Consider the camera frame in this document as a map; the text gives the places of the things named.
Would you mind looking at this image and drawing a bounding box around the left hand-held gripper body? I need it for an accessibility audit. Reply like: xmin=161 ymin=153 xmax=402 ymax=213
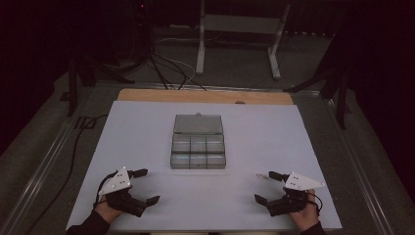
xmin=97 ymin=166 xmax=147 ymax=218

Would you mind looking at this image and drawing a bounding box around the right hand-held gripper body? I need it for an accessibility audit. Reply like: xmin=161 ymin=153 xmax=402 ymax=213
xmin=265 ymin=171 xmax=327 ymax=217

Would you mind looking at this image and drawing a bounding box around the person's left hand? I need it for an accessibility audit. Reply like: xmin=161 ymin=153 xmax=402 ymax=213
xmin=94 ymin=195 xmax=123 ymax=225

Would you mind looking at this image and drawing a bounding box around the person's right hand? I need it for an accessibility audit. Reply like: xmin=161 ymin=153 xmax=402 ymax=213
xmin=288 ymin=189 xmax=321 ymax=233

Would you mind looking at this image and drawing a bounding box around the white table cover sheet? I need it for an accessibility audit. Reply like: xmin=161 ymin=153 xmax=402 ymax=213
xmin=66 ymin=100 xmax=344 ymax=232

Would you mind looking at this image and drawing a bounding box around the clear plastic compartment box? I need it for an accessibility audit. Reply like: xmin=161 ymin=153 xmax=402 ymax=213
xmin=169 ymin=113 xmax=227 ymax=170

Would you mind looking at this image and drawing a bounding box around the black tripod stand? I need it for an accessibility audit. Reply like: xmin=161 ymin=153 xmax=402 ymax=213
xmin=283 ymin=63 xmax=353 ymax=130
xmin=66 ymin=53 xmax=135 ymax=118

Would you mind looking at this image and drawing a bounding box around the white metal stand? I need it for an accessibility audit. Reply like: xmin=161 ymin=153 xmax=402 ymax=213
xmin=195 ymin=0 xmax=292 ymax=81

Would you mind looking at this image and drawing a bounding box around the dark device with red light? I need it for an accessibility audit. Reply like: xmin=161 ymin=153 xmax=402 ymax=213
xmin=131 ymin=0 xmax=155 ymax=37

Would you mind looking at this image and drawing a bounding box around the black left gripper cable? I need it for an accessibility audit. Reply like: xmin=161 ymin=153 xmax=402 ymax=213
xmin=93 ymin=170 xmax=119 ymax=210

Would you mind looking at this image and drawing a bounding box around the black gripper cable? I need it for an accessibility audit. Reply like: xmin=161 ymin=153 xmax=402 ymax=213
xmin=93 ymin=170 xmax=119 ymax=210
xmin=306 ymin=191 xmax=324 ymax=216

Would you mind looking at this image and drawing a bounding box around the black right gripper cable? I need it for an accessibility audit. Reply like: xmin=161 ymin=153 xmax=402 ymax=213
xmin=306 ymin=191 xmax=324 ymax=216

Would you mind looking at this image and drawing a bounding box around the black floor cable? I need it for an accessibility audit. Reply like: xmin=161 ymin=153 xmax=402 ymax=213
xmin=23 ymin=113 xmax=110 ymax=235

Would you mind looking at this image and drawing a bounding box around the metal floor rail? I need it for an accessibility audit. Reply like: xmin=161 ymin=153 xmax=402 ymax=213
xmin=326 ymin=97 xmax=394 ymax=235
xmin=0 ymin=85 xmax=96 ymax=235

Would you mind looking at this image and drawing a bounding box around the bundle of floor cables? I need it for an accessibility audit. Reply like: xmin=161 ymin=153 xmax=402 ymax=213
xmin=145 ymin=35 xmax=208 ymax=92

